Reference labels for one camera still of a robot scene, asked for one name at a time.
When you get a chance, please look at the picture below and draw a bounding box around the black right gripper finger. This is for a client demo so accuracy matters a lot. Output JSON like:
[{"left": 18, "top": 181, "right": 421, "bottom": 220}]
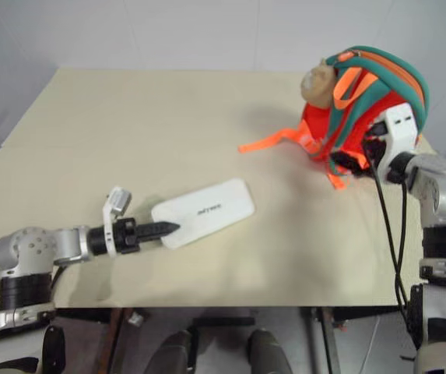
[{"left": 330, "top": 151, "right": 366, "bottom": 177}]

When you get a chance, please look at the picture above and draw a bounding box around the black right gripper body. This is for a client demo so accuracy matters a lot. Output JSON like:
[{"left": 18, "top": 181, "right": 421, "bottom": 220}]
[{"left": 363, "top": 121, "right": 390, "bottom": 173}]

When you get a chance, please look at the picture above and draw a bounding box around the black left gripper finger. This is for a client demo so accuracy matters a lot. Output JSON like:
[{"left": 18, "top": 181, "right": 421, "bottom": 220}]
[{"left": 139, "top": 221, "right": 181, "bottom": 244}]

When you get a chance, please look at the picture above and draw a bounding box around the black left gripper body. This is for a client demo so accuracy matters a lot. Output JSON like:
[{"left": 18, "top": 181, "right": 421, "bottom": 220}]
[{"left": 112, "top": 217, "right": 142, "bottom": 256}]

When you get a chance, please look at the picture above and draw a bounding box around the orange and teal backpack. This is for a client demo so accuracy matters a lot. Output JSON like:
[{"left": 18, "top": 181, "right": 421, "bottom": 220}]
[{"left": 237, "top": 45, "right": 430, "bottom": 192}]

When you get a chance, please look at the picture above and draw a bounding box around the white box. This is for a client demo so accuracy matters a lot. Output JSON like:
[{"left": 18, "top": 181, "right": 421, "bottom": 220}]
[{"left": 151, "top": 178, "right": 256, "bottom": 250}]

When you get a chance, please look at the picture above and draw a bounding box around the brown table leg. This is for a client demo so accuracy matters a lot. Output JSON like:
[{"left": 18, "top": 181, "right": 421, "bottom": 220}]
[{"left": 104, "top": 307, "right": 125, "bottom": 374}]

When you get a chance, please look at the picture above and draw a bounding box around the black table crossbar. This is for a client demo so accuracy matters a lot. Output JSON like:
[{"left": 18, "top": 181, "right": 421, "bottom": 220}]
[{"left": 191, "top": 316, "right": 256, "bottom": 327}]

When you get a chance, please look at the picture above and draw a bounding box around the dark rounded shape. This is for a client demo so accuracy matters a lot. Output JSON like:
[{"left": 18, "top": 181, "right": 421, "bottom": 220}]
[
  {"left": 247, "top": 328, "right": 290, "bottom": 374},
  {"left": 155, "top": 330, "right": 193, "bottom": 374}
]

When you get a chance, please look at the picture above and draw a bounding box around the dark metal table leg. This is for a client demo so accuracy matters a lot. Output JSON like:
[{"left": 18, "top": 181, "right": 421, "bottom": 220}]
[{"left": 310, "top": 306, "right": 342, "bottom": 374}]

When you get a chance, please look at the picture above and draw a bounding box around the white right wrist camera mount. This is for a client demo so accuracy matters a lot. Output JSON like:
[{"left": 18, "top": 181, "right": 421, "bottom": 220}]
[{"left": 377, "top": 103, "right": 423, "bottom": 157}]

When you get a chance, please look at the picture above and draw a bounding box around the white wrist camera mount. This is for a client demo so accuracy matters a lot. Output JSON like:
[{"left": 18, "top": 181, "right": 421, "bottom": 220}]
[
  {"left": 377, "top": 103, "right": 423, "bottom": 157},
  {"left": 101, "top": 186, "right": 135, "bottom": 259}
]

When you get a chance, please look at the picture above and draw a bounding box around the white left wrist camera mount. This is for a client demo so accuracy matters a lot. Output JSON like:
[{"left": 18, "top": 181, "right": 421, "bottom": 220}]
[{"left": 101, "top": 186, "right": 135, "bottom": 259}]

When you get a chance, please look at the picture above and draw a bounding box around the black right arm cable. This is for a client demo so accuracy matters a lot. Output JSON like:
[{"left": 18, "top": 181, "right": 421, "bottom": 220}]
[
  {"left": 392, "top": 181, "right": 410, "bottom": 309},
  {"left": 364, "top": 146, "right": 409, "bottom": 324}
]

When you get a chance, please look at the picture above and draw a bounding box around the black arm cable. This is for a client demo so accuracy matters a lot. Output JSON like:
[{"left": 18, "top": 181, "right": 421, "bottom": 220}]
[
  {"left": 364, "top": 146, "right": 409, "bottom": 324},
  {"left": 50, "top": 264, "right": 67, "bottom": 303},
  {"left": 392, "top": 181, "right": 410, "bottom": 309}
]

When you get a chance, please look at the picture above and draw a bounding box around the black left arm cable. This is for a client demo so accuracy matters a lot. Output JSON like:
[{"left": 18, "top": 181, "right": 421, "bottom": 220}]
[{"left": 50, "top": 264, "right": 67, "bottom": 303}]

